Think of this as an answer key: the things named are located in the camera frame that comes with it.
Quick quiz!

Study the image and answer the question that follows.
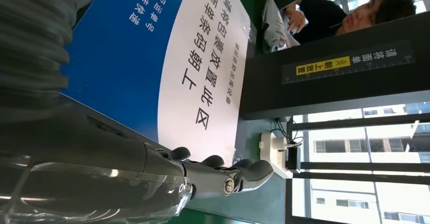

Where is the black plug cord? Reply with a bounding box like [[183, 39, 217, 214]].
[[270, 118, 305, 148]]

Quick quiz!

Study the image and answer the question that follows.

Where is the building outside window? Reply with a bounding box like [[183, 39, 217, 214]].
[[292, 101, 430, 224]]

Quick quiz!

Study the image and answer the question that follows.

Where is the person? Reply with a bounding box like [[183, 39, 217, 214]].
[[284, 0, 417, 45]]

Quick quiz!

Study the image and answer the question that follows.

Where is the black power adapter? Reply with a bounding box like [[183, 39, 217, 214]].
[[285, 146, 302, 173]]

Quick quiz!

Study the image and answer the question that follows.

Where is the blue white scale platform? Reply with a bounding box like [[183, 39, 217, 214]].
[[60, 0, 256, 166]]

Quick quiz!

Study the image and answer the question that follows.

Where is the black window frame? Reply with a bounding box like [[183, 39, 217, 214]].
[[285, 113, 430, 224]]

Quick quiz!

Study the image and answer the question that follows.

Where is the white courier bag red print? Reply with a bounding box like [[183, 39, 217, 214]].
[[262, 0, 301, 54]]

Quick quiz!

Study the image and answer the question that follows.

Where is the black scale column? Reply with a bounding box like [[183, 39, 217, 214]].
[[239, 11, 430, 121]]

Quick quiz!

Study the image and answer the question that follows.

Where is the white power strip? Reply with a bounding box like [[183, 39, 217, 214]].
[[259, 132, 294, 179]]

